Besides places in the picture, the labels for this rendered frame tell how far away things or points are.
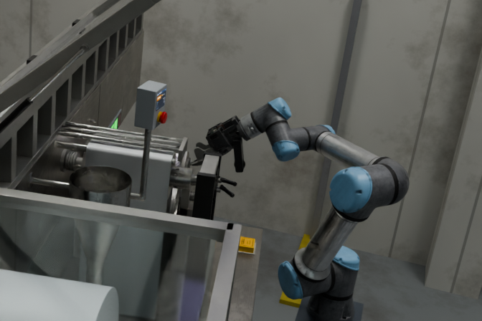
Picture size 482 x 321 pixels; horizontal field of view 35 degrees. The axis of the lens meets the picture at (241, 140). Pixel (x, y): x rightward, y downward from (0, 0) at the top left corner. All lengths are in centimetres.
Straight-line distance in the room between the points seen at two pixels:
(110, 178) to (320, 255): 70
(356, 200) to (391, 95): 242
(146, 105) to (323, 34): 263
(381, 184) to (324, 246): 28
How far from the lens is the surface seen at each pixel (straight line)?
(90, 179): 186
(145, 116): 185
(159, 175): 216
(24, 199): 155
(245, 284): 263
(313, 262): 229
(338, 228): 217
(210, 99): 462
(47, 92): 209
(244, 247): 279
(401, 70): 439
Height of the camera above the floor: 232
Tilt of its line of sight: 22 degrees down
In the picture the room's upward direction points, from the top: 8 degrees clockwise
